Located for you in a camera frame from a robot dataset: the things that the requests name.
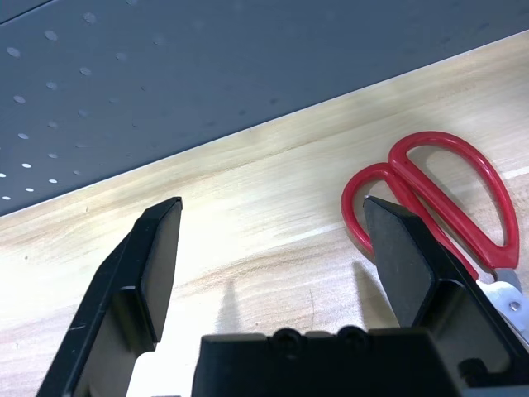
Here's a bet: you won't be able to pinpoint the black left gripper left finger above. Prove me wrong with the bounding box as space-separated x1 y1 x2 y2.
36 197 183 397

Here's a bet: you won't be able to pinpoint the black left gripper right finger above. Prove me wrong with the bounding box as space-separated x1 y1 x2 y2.
362 195 529 373

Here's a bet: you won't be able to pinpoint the red handled scissors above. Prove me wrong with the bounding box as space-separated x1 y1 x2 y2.
341 131 529 347

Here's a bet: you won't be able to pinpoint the dark grey metal pegboard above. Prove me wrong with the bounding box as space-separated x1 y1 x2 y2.
0 0 529 217

